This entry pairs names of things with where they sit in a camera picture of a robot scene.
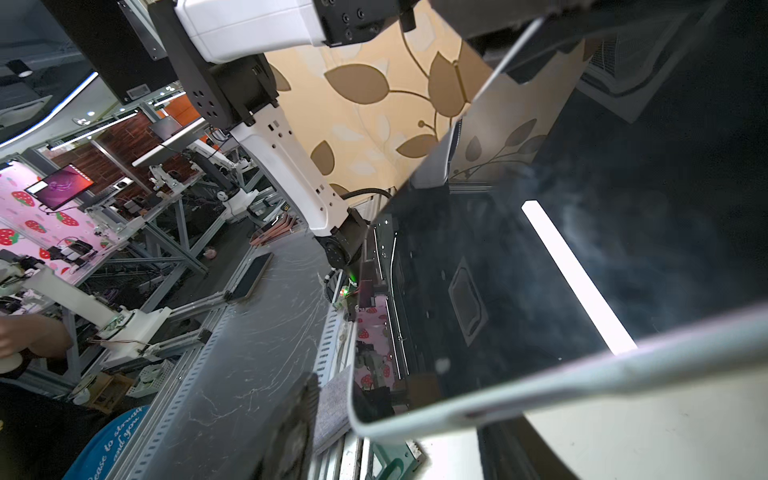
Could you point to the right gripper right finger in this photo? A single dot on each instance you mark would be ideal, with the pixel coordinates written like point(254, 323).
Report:
point(513, 449)

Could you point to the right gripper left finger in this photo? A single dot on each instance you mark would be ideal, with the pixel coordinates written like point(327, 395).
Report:
point(282, 448)

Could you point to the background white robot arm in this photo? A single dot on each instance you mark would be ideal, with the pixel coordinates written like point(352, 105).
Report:
point(44, 438)

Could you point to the person's forearm in background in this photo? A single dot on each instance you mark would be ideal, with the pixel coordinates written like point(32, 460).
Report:
point(32, 336)

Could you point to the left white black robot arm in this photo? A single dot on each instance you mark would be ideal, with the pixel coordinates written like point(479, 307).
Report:
point(218, 50)

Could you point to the grey felt glasses case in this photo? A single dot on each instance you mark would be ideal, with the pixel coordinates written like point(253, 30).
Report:
point(332, 419)

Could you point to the middle black smartphone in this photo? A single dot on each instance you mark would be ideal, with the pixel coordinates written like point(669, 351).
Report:
point(600, 227)

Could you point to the background computer monitor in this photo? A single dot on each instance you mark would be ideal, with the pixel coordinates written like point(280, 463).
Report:
point(60, 187)

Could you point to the ceiling light strip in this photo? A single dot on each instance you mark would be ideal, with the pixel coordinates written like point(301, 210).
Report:
point(55, 111)

